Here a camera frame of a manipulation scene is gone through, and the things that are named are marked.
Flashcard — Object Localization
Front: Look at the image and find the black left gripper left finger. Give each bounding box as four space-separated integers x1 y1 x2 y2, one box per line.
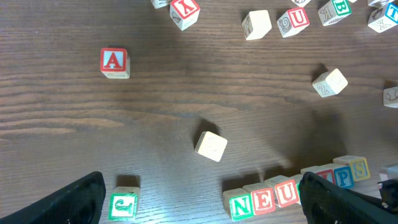
1 171 106 224

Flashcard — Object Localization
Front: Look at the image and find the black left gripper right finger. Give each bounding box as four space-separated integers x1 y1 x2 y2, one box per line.
299 172 397 224

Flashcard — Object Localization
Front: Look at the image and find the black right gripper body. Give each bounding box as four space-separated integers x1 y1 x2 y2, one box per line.
377 179 398 212

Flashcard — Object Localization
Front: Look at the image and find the blue P wooden block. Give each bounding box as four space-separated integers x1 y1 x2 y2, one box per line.
323 163 354 189

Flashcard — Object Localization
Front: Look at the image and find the yellow S wooden block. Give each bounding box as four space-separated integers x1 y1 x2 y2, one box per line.
333 155 371 182

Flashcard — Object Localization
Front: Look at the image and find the red u block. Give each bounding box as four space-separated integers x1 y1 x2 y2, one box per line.
264 175 300 208
277 7 310 38

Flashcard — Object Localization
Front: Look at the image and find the red E wooden block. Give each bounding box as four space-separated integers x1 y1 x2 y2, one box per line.
243 182 276 216

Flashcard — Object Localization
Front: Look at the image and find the green N wooden block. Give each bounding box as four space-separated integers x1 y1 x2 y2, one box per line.
222 188 254 222

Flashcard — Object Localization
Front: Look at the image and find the green J wooden block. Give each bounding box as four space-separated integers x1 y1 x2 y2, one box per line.
108 187 141 222

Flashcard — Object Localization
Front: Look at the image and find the blue 2 wooden block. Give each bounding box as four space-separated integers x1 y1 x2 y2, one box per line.
383 86 398 108

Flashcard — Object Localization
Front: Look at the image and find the yellow Q wooden block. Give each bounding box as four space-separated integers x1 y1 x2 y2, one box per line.
312 68 348 98

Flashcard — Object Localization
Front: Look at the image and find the yellow G wooden block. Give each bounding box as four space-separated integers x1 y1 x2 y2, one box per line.
195 131 228 162

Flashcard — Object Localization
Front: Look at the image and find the red A wooden block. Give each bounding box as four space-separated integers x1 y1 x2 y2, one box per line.
100 48 131 79

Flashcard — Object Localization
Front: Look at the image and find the blue T wooden block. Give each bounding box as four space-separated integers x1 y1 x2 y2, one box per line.
368 2 398 33

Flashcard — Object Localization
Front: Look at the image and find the green B wooden block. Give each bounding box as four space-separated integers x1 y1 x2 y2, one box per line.
318 0 352 26

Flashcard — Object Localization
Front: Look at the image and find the yellow block left middle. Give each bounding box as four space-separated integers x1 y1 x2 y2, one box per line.
242 10 272 40

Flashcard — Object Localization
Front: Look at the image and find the yellow block upper centre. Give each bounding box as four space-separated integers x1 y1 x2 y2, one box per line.
291 0 311 7

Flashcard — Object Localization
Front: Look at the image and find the green F wooden block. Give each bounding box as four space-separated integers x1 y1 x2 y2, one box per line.
151 0 172 9

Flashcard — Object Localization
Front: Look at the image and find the red X wooden block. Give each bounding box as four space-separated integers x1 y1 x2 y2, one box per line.
170 0 201 31

